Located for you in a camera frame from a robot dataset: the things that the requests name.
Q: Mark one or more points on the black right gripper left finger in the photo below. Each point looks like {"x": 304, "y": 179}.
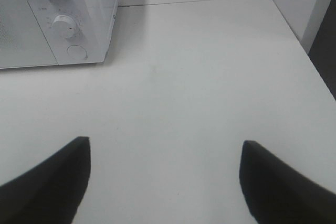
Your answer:
{"x": 52, "y": 191}

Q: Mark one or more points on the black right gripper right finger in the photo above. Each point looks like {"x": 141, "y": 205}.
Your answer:
{"x": 276, "y": 193}

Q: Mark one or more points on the white round door button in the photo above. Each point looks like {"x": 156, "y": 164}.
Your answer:
{"x": 77, "y": 52}

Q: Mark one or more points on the white microwave door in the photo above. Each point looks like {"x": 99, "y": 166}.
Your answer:
{"x": 23, "y": 43}

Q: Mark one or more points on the white round knob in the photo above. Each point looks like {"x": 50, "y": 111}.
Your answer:
{"x": 64, "y": 26}

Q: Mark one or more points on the white microwave oven body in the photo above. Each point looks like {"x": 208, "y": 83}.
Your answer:
{"x": 94, "y": 18}

